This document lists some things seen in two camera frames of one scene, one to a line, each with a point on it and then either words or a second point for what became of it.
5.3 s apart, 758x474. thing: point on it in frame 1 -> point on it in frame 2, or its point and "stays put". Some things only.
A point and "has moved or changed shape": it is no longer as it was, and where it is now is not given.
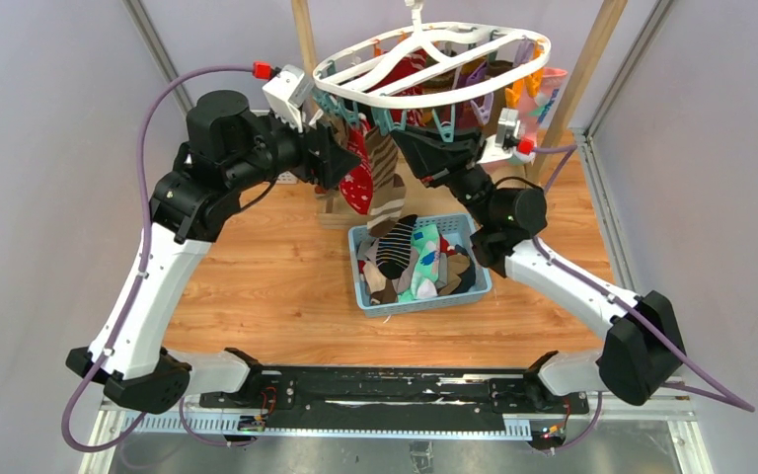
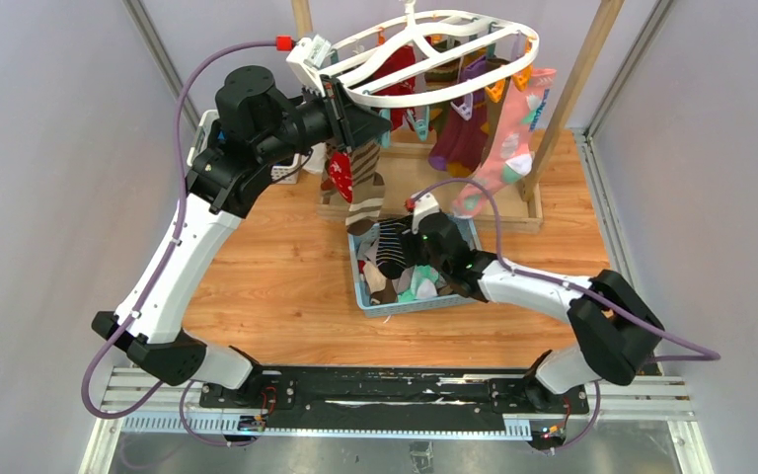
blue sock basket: (456, 229) stays put
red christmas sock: (357, 185) has moved or changed shape
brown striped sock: (388, 191) -> (368, 189)
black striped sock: (393, 250) stays put
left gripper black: (327, 167) -> (348, 122)
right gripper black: (437, 156) -> (410, 243)
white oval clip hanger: (423, 64) has moved or changed shape
